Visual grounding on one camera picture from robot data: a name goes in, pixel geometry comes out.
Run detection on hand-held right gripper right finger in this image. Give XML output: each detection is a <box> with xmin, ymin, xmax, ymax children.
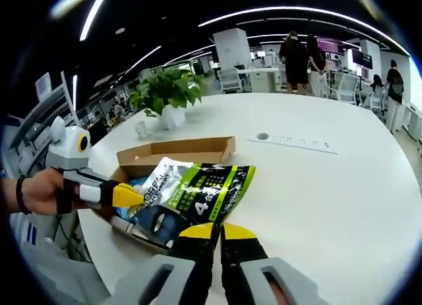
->
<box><xmin>220</xmin><ymin>223</ymin><xmax>329</xmax><ymax>305</ymax></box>

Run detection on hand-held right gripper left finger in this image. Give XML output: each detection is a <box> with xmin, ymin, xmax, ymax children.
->
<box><xmin>110</xmin><ymin>221</ymin><xmax>219</xmax><ymax>305</ymax></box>

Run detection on green white soft pouch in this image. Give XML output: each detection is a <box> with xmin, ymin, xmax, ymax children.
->
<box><xmin>133</xmin><ymin>156</ymin><xmax>257</xmax><ymax>250</ymax></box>

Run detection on brown cardboard shoe box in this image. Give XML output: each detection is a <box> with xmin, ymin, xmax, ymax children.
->
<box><xmin>88</xmin><ymin>136</ymin><xmax>237</xmax><ymax>257</ymax></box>

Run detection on person's left hand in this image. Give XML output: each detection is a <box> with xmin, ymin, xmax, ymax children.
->
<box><xmin>24</xmin><ymin>168</ymin><xmax>83</xmax><ymax>217</ymax></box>

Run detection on seated people group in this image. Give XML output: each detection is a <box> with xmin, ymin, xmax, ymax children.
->
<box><xmin>88</xmin><ymin>99</ymin><xmax>139</xmax><ymax>131</ymax></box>

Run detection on black wristband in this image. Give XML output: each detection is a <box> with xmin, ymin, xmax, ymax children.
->
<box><xmin>15</xmin><ymin>175</ymin><xmax>33</xmax><ymax>215</ymax></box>

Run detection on desk monitor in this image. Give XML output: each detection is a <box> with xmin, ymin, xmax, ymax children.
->
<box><xmin>34</xmin><ymin>72</ymin><xmax>53</xmax><ymax>100</ymax></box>

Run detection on light grey cloth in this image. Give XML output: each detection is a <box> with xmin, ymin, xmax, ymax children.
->
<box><xmin>19</xmin><ymin>242</ymin><xmax>109</xmax><ymax>305</ymax></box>

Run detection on potted green plant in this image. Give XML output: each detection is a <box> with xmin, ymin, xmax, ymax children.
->
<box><xmin>127</xmin><ymin>67</ymin><xmax>205</xmax><ymax>130</ymax></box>

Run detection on table socket strip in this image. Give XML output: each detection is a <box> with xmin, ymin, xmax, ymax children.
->
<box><xmin>247</xmin><ymin>132</ymin><xmax>339</xmax><ymax>155</ymax></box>

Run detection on ceiling light strips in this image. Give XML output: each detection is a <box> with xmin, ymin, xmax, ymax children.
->
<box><xmin>49</xmin><ymin>0</ymin><xmax>411</xmax><ymax>98</ymax></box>

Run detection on white office chair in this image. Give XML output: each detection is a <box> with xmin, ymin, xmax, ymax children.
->
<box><xmin>334</xmin><ymin>72</ymin><xmax>360</xmax><ymax>105</ymax></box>
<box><xmin>361</xmin><ymin>84</ymin><xmax>386</xmax><ymax>117</ymax></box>
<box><xmin>217</xmin><ymin>67</ymin><xmax>243</xmax><ymax>94</ymax></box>

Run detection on purple wall screen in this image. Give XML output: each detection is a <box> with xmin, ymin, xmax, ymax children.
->
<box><xmin>315</xmin><ymin>37</ymin><xmax>344</xmax><ymax>55</ymax></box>

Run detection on dark wall screen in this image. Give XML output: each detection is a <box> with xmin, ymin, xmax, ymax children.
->
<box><xmin>351</xmin><ymin>49</ymin><xmax>374</xmax><ymax>69</ymax></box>

